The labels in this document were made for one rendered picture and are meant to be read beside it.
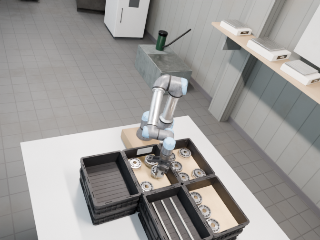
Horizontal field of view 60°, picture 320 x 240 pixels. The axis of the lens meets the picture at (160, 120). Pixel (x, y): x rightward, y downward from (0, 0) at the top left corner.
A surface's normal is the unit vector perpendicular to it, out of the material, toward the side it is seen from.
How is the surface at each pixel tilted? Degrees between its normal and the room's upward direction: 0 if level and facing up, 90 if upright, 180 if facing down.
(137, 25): 90
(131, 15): 90
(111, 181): 0
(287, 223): 0
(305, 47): 90
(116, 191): 0
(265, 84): 90
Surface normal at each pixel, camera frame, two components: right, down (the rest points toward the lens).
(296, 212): 0.22, -0.76
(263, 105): -0.87, 0.14
